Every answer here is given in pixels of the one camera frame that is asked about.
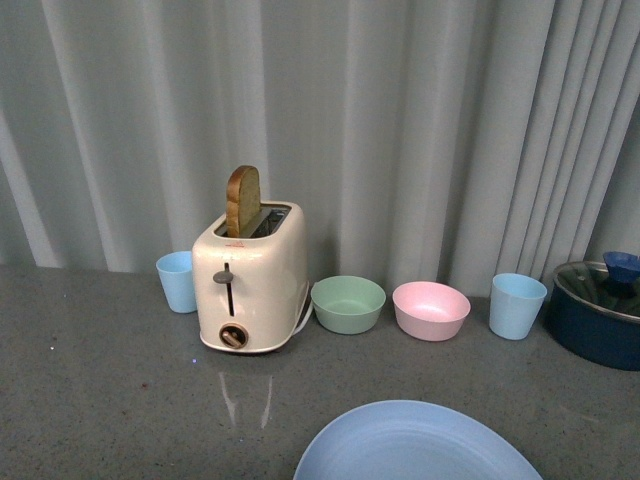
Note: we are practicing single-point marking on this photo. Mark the light blue plate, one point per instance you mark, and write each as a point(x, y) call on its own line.
point(406, 439)

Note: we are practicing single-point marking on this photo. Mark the green bowl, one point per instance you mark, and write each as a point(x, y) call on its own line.
point(347, 305)

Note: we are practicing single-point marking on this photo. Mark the cream white toaster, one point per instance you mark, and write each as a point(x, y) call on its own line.
point(251, 291)

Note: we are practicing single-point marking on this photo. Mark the brown bread slice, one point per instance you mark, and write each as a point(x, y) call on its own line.
point(243, 199)

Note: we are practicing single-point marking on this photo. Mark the pink bowl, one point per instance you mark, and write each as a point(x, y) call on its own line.
point(430, 311)

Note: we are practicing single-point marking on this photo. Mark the light blue cup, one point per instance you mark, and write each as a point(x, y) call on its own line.
point(176, 277)
point(515, 302)

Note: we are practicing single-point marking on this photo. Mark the grey curtain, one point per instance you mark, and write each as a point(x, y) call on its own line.
point(435, 140)

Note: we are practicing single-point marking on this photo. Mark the glass pot lid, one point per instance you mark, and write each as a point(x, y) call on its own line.
point(610, 287)

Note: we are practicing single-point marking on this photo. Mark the dark blue saucepan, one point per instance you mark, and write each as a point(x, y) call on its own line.
point(599, 338)

